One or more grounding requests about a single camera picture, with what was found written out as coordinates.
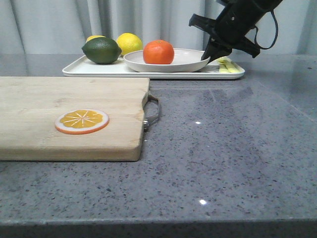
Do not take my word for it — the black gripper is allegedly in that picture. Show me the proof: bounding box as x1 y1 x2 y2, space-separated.
189 0 282 62

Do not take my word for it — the yellow plastic fork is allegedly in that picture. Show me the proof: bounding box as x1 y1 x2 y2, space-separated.
216 57 233 64

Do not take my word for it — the dark green lime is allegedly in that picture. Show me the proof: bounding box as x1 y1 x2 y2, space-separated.
82 37 121 64

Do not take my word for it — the yellow lemon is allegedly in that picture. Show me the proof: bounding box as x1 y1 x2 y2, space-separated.
116 33 143 56
86 35 105 42

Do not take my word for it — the metal cutting board handle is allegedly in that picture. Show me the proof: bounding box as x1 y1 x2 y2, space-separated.
143 93 161 132

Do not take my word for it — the yellow plastic utensil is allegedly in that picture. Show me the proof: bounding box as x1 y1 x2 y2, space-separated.
219 62 241 73

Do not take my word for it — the white bear print tray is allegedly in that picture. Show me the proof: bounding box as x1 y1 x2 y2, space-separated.
62 56 245 80

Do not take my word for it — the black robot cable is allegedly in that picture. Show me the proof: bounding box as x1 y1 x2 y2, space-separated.
250 9 279 50

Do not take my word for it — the wooden cutting board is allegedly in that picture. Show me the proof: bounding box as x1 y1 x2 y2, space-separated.
0 76 150 161

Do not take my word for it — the grey curtain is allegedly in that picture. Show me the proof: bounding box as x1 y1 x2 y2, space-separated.
0 0 317 55

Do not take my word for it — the orange mandarin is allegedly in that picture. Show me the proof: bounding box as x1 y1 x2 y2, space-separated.
143 40 174 64

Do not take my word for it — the orange slice toy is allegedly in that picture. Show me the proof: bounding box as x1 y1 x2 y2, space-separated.
54 109 109 135

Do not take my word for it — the beige round plate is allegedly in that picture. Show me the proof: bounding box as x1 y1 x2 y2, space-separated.
123 48 210 73

